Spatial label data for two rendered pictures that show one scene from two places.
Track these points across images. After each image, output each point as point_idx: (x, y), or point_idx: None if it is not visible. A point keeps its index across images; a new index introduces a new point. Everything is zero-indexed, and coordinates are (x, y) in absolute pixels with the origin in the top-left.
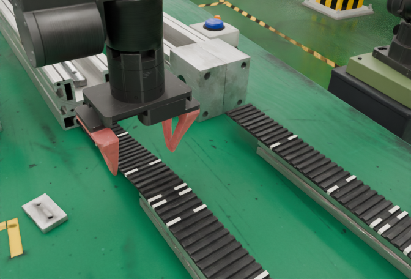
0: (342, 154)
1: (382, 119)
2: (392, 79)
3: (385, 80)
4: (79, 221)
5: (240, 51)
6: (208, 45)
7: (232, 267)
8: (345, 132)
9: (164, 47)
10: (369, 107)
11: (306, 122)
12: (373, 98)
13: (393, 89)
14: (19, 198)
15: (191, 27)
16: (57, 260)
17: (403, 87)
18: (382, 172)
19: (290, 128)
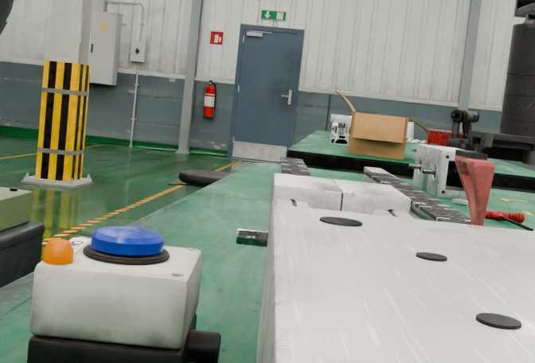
0: (228, 239)
1: (22, 267)
2: (3, 197)
3: (1, 205)
4: None
5: (276, 176)
6: (321, 186)
7: (462, 222)
8: (177, 240)
9: (407, 217)
10: (6, 268)
11: (206, 253)
12: (12, 244)
13: (11, 209)
14: None
15: (190, 281)
16: None
17: (19, 196)
18: (217, 228)
19: (242, 258)
